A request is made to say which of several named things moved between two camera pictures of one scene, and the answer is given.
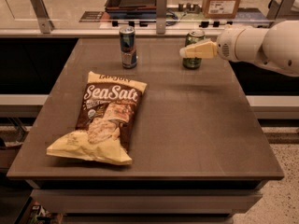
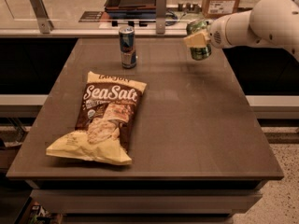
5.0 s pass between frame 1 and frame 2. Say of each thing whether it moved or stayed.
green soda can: moved
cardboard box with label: stayed
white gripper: moved
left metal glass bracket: stayed
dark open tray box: stayed
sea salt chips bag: stayed
